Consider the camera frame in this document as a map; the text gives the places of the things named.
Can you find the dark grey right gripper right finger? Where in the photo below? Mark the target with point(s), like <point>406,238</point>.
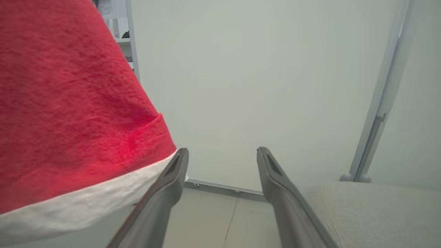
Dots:
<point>293,213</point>

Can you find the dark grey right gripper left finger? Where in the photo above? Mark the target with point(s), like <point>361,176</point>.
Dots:
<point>156,206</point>

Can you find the red shorts white hem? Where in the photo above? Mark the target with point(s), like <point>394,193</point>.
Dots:
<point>69,103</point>

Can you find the beige fabric seat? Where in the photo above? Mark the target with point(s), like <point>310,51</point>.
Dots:
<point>379,217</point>

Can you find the white partition panel edge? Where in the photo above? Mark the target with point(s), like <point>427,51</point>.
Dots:
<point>132,41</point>

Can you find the white shelf with items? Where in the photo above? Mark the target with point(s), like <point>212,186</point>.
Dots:
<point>117,20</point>

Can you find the grey partition base rail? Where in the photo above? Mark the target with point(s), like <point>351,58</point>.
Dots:
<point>224,188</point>

